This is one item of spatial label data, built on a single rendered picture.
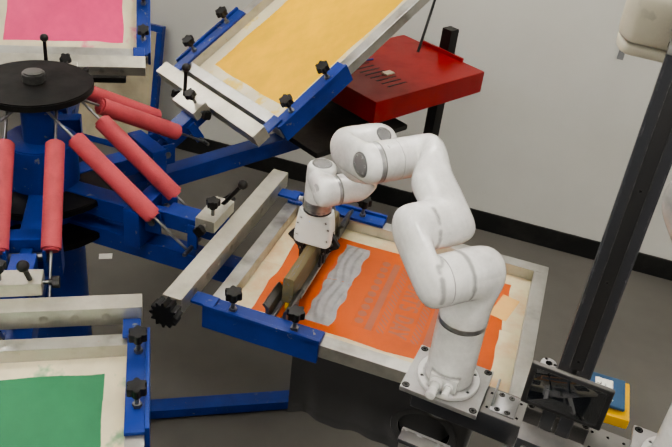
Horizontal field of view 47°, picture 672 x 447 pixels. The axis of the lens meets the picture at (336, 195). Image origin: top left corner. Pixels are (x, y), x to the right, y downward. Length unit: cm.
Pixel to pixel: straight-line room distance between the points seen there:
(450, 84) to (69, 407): 191
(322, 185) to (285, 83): 82
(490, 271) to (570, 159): 263
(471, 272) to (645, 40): 48
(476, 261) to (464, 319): 12
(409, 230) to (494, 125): 261
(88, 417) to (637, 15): 129
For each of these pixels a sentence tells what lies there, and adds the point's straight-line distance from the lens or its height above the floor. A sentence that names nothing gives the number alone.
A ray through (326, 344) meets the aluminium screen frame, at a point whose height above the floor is 99.
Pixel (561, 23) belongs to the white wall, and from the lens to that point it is 378.
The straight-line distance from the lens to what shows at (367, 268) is 217.
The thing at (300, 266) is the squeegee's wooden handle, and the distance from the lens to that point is 197.
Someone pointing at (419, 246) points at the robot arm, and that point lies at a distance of 138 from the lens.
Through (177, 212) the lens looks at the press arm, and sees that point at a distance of 219.
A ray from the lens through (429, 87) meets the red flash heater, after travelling 298.
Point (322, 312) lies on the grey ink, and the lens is 200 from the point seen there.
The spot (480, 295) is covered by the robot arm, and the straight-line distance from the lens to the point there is 143.
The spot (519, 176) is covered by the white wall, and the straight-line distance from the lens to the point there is 408.
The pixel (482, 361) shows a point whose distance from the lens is 196.
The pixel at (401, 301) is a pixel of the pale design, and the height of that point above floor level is 95.
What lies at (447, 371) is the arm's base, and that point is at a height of 120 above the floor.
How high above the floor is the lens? 224
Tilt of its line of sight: 31 degrees down
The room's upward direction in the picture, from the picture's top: 7 degrees clockwise
